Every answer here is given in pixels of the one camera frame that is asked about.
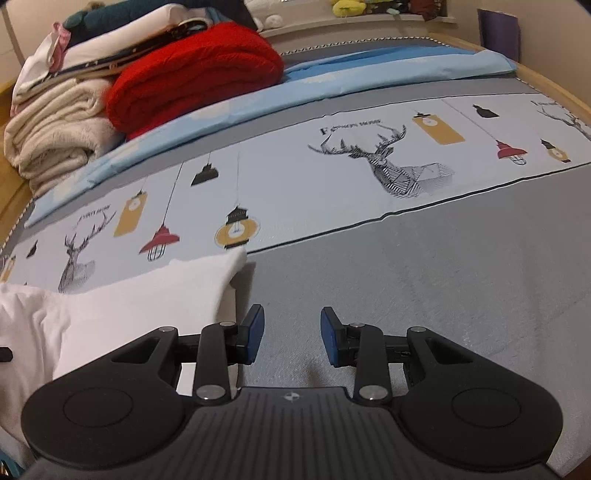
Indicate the yellow plush toy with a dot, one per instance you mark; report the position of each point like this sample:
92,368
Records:
348,7

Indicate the white long-sleeved shirt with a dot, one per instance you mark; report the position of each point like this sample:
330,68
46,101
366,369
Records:
115,314

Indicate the purple bag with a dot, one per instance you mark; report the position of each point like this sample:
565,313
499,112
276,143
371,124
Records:
498,34

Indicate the dark teal shark plush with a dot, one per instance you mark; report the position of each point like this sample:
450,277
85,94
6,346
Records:
97,18

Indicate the white and pink cloth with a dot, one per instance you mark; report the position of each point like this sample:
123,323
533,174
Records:
37,69

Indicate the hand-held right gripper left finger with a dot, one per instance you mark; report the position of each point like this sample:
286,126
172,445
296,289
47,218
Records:
254,334

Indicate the light blue folded duvet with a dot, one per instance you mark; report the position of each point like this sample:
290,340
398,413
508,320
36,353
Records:
369,74

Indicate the wooden bed frame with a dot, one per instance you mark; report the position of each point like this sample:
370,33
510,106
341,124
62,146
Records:
554,87

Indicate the red folded blanket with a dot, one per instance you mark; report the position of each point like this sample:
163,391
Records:
198,78

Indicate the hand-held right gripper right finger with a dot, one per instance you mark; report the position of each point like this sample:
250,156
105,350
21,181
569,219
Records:
330,337

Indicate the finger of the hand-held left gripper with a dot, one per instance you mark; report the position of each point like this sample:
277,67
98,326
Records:
4,354

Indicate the cream fleece folded blanket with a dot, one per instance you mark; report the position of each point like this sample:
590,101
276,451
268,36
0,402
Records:
55,134

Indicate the small white plush toy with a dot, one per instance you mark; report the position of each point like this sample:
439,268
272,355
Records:
270,21

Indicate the white window sill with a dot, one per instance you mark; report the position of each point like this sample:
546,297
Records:
369,23

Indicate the grey deer-print bedsheet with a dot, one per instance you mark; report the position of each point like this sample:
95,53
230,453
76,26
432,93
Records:
415,258

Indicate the dark red pillow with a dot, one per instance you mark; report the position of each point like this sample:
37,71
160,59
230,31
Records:
427,9

